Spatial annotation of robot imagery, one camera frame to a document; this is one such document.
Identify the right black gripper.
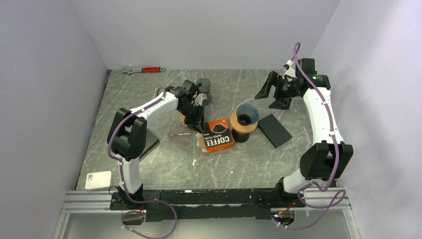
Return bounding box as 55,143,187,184
255,71,301,110

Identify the black flat box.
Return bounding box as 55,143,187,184
257,114,292,148
139,129,160,161

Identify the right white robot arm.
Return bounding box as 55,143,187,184
255,58,353,207

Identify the orange coffee filter box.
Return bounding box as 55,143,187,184
197,118,234,153

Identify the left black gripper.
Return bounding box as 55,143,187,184
178,103,206,134

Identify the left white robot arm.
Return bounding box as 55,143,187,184
107,80,207,209

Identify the aluminium frame rail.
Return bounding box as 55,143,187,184
62,188,340,213

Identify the blue ribbed glass dripper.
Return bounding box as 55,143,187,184
235,104,259,126

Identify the grey cup with wood band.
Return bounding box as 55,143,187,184
196,78,212,106

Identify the left black flat box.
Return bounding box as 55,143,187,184
139,129,160,161

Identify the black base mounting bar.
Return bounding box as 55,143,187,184
109,184,304,222

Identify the black server base cup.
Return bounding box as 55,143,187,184
231,129,250,143

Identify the white small box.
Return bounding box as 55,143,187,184
85,171,112,191

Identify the right black flat box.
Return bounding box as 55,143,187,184
257,114,292,148

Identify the orange handled wrench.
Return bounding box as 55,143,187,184
121,67,166,75

